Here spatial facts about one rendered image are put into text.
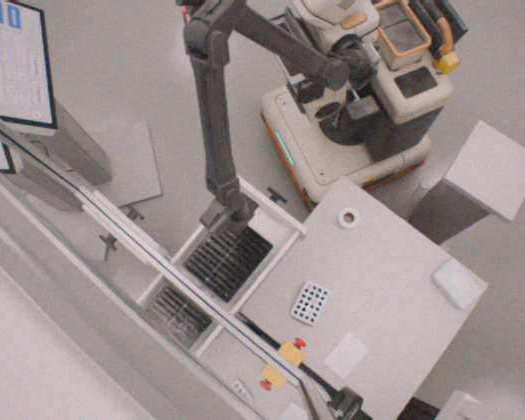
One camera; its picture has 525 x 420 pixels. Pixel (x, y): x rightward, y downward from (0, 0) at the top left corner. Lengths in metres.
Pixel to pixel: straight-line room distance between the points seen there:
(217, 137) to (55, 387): 0.78
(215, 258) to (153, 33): 1.83
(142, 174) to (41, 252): 2.18
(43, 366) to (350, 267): 1.29
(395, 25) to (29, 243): 1.59
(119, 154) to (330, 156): 1.13
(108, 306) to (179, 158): 2.23
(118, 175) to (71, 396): 2.23
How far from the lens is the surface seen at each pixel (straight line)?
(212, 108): 0.99
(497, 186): 1.75
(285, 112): 2.23
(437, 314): 1.58
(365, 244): 1.55
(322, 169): 2.12
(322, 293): 1.47
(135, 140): 2.57
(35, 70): 1.72
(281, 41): 1.05
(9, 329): 0.34
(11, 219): 0.33
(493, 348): 2.49
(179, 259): 1.44
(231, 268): 1.38
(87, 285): 0.29
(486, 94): 2.86
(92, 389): 0.32
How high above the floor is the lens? 2.26
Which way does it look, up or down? 74 degrees down
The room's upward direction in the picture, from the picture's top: 9 degrees counter-clockwise
